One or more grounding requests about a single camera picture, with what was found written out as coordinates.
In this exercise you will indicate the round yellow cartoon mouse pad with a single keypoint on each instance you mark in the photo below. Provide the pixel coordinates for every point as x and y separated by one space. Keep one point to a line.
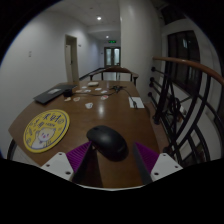
46 130

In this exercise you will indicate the small black box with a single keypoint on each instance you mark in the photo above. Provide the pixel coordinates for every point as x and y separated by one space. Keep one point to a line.
68 92

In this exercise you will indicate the black computer mouse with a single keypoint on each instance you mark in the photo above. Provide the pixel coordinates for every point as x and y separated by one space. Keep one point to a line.
108 141

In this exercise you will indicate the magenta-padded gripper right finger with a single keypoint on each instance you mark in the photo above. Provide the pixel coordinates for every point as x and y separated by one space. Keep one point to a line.
164 166

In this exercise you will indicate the dark framed window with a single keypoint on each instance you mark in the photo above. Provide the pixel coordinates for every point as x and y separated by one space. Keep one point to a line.
183 60

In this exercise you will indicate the green exit sign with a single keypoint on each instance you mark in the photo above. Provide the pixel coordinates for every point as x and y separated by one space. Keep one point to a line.
112 41

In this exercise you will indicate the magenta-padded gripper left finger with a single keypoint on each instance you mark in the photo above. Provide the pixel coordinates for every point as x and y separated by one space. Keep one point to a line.
65 165

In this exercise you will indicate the wooden armchair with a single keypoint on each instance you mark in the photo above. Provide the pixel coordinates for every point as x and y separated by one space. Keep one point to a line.
115 69

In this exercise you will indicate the pale single door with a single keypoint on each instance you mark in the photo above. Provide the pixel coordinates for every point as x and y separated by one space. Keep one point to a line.
71 60

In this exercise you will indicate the red and white sticker card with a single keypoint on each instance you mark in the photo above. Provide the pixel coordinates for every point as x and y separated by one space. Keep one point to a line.
104 97

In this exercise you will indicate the dark pen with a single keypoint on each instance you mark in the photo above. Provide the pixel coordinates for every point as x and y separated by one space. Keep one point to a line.
134 104

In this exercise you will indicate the black railing with wooden handrail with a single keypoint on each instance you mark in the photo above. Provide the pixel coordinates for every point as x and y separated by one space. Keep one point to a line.
173 96

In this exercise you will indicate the black closed laptop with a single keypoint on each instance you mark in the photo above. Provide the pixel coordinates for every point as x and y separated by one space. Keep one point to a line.
53 92

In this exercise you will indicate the small white sticker card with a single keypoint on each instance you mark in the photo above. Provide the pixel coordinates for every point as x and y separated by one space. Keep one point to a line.
89 105
98 89
76 99
84 87
87 90
79 91
104 91
67 99

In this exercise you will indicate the glazed double door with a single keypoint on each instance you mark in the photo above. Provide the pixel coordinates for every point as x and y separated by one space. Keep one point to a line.
112 56

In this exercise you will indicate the flat white box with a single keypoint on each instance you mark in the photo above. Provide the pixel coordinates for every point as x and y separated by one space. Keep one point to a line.
93 83

